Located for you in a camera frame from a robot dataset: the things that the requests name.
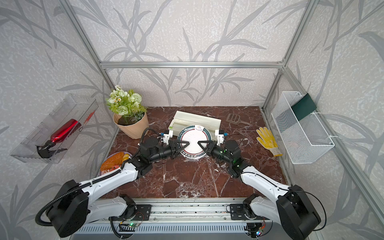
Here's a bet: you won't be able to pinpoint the clear plastic wrap sheet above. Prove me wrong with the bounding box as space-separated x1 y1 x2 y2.
175 124 213 160

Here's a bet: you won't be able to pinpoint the cream plastic wrap dispenser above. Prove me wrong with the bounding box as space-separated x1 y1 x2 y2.
168 111 222 140

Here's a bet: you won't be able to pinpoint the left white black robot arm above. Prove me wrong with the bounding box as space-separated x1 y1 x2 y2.
43 137 189 238

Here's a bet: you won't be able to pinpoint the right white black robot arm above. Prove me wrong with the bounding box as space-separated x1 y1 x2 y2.
198 140 321 240

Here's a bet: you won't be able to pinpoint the purple plate of toy food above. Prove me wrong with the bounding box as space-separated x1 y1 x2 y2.
99 152 132 176

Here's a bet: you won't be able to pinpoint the brown slotted spatula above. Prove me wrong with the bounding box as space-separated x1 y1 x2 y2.
226 114 251 126

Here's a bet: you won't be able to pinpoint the artificial flowers in beige pot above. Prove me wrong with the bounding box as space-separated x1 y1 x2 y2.
106 85 149 139

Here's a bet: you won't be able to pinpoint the yellow rubber glove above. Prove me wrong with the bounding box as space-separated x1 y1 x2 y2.
257 127 283 157

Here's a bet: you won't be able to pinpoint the dark green card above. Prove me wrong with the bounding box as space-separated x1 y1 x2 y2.
292 93 317 121

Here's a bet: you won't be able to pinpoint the red spray bottle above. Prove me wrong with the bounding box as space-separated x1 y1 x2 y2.
37 119 82 159

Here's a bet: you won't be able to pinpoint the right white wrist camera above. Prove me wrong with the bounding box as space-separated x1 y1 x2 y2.
215 130 228 146

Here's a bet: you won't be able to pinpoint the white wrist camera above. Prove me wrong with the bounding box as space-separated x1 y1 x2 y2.
160 130 173 146
215 130 228 146

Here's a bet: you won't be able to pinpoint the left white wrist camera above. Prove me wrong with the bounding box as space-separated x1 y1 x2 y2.
160 130 173 146

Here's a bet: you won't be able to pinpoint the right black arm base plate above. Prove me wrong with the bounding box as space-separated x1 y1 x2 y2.
226 204 270 222

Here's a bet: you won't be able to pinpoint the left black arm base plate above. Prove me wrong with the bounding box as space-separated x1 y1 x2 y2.
129 205 152 222

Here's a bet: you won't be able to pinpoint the white wire mesh basket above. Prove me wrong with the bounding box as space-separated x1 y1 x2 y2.
272 91 335 165

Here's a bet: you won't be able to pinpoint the right thin black cable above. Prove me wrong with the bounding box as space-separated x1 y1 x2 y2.
227 133 328 232

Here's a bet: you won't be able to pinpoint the left black corrugated cable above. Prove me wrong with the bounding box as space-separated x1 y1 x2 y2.
34 127 161 240

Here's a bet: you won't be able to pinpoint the clear plastic wall bin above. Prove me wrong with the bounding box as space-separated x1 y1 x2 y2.
10 94 99 164

